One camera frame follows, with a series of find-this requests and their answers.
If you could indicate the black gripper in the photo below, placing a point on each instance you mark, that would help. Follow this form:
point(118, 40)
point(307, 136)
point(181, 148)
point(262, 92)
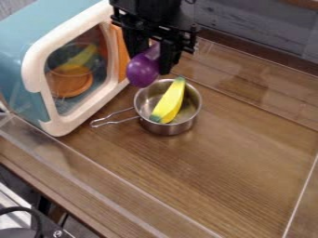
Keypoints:
point(162, 23)

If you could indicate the purple toy eggplant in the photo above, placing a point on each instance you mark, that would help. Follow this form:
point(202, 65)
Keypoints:
point(143, 67)

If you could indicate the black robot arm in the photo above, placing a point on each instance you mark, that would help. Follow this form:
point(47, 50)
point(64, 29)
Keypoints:
point(147, 3)

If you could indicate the yellow toy banana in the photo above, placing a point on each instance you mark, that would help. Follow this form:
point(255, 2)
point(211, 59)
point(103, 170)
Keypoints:
point(170, 103)

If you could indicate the blue toy microwave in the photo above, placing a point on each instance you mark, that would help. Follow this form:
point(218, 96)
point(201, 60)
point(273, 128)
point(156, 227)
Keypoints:
point(51, 34)

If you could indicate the orange plate inside microwave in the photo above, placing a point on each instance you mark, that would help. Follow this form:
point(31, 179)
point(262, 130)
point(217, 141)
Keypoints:
point(68, 82)

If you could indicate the black device with screw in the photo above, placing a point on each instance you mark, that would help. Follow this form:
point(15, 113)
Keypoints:
point(48, 227)

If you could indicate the silver pot with handle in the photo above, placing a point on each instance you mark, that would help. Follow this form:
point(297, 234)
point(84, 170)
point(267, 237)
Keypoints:
point(143, 103)

